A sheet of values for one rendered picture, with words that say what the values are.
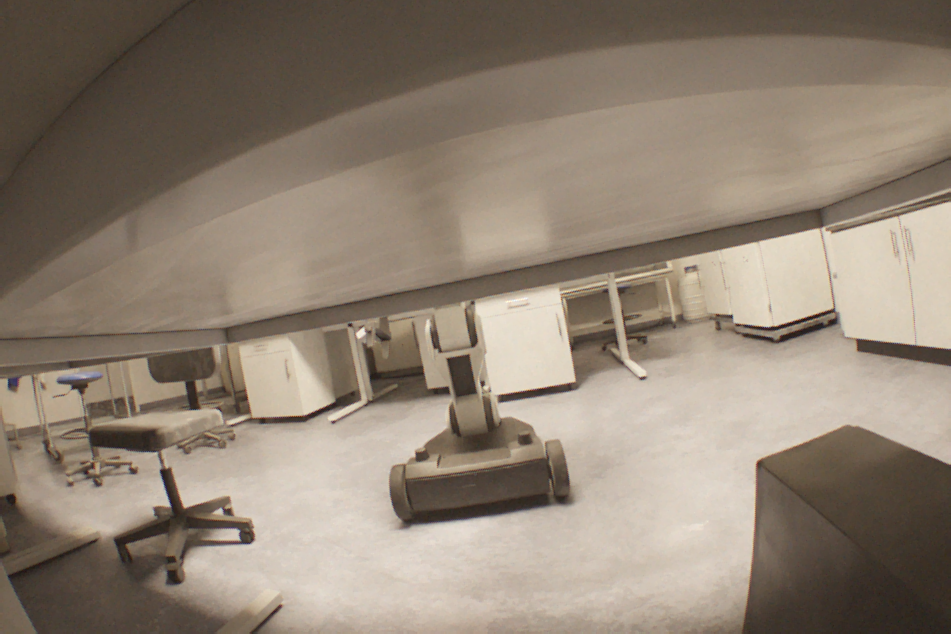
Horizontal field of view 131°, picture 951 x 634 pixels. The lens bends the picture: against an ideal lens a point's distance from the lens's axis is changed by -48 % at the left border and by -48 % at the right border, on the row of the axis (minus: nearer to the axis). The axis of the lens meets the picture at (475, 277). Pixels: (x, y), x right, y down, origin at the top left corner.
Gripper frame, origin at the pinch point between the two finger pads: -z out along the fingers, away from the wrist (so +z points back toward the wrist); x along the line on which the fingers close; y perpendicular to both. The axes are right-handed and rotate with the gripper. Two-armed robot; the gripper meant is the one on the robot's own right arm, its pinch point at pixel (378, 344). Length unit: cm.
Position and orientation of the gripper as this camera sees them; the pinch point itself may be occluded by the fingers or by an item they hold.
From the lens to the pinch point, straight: 134.8
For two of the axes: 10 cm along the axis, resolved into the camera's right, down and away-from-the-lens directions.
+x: -2.5, -4.6, -8.5
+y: 9.6, -2.3, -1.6
